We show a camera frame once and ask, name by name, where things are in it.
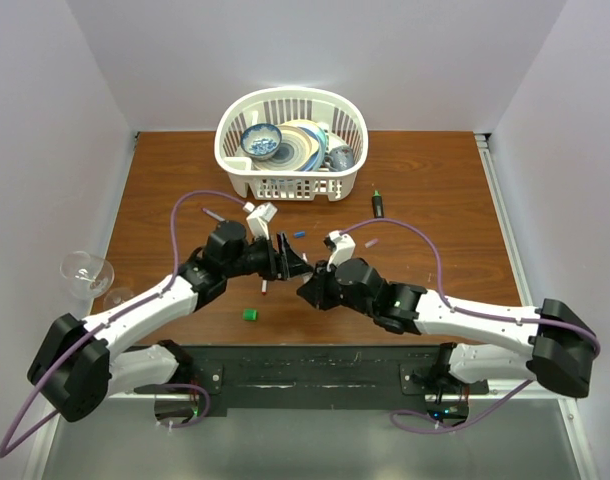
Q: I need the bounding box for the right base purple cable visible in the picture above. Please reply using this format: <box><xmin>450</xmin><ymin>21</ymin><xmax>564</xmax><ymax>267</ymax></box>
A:
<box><xmin>388</xmin><ymin>379</ymin><xmax>534</xmax><ymax>435</ymax></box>

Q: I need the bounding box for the blue white porcelain bowl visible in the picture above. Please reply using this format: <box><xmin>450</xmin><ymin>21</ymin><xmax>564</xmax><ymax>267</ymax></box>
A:
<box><xmin>240</xmin><ymin>123</ymin><xmax>282</xmax><ymax>160</ymax></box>

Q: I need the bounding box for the white plastic dish basket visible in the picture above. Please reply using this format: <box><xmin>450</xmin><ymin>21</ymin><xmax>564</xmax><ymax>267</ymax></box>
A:
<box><xmin>214</xmin><ymin>87</ymin><xmax>369</xmax><ymax>201</ymax></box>

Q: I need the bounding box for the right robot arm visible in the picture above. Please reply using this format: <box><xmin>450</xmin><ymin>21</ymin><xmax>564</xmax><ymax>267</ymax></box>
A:
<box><xmin>297</xmin><ymin>258</ymin><xmax>599</xmax><ymax>398</ymax></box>

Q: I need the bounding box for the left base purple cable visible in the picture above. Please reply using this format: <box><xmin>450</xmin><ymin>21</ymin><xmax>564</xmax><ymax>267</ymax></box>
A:
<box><xmin>154</xmin><ymin>382</ymin><xmax>214</xmax><ymax>430</ymax></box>

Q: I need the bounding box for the purple marker pen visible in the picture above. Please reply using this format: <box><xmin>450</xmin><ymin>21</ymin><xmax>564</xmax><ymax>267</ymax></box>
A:
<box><xmin>202</xmin><ymin>208</ymin><xmax>225</xmax><ymax>222</ymax></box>

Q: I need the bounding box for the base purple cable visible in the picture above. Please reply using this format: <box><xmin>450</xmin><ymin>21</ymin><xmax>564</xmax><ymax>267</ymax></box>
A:
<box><xmin>388</xmin><ymin>379</ymin><xmax>534</xmax><ymax>435</ymax></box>
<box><xmin>154</xmin><ymin>382</ymin><xmax>214</xmax><ymax>430</ymax></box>

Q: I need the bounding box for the aluminium frame rail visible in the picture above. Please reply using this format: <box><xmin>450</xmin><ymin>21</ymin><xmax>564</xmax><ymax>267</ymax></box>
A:
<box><xmin>474</xmin><ymin>133</ymin><xmax>533</xmax><ymax>305</ymax></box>

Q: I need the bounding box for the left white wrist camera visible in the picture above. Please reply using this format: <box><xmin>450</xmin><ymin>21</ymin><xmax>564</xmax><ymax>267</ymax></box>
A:
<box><xmin>243</xmin><ymin>202</ymin><xmax>278</xmax><ymax>240</ymax></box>

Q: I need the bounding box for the green pen cap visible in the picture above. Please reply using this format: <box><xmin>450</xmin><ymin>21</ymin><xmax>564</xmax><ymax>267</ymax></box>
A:
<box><xmin>243</xmin><ymin>309</ymin><xmax>258</xmax><ymax>322</ymax></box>

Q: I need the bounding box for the beige swirl plate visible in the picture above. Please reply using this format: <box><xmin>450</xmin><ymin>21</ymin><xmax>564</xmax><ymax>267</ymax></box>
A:
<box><xmin>253</xmin><ymin>125</ymin><xmax>318</xmax><ymax>172</ymax></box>

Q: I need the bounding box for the grey patterned mug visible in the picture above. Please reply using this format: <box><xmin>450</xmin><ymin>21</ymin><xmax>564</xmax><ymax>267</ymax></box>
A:
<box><xmin>323</xmin><ymin>145</ymin><xmax>355</xmax><ymax>172</ymax></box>

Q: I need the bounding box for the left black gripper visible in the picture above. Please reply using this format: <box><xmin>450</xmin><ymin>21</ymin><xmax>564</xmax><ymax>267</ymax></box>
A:
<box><xmin>224</xmin><ymin>230</ymin><xmax>313</xmax><ymax>281</ymax></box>

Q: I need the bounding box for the clear wine glass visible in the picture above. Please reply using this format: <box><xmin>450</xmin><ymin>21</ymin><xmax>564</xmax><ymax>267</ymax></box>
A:
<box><xmin>60</xmin><ymin>251</ymin><xmax>134</xmax><ymax>311</ymax></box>

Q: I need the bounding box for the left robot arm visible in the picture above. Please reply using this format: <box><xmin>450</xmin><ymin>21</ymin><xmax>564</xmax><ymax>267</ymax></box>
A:
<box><xmin>27</xmin><ymin>220</ymin><xmax>313</xmax><ymax>422</ymax></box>

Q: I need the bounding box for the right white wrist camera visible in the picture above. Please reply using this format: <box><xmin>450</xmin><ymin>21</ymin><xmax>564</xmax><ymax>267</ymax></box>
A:
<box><xmin>324</xmin><ymin>230</ymin><xmax>356</xmax><ymax>270</ymax></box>

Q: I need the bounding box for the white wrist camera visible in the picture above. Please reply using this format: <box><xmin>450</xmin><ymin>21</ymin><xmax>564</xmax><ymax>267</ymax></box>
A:
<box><xmin>324</xmin><ymin>230</ymin><xmax>356</xmax><ymax>270</ymax></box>
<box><xmin>243</xmin><ymin>202</ymin><xmax>278</xmax><ymax>240</ymax></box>

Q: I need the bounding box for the blue rimmed plate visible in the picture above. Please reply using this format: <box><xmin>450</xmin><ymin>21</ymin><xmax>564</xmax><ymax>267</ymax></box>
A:
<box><xmin>300</xmin><ymin>119</ymin><xmax>328</xmax><ymax>172</ymax></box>

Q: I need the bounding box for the black green highlighter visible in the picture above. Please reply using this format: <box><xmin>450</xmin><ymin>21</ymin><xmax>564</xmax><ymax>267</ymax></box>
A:
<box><xmin>371</xmin><ymin>190</ymin><xmax>384</xmax><ymax>218</ymax></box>

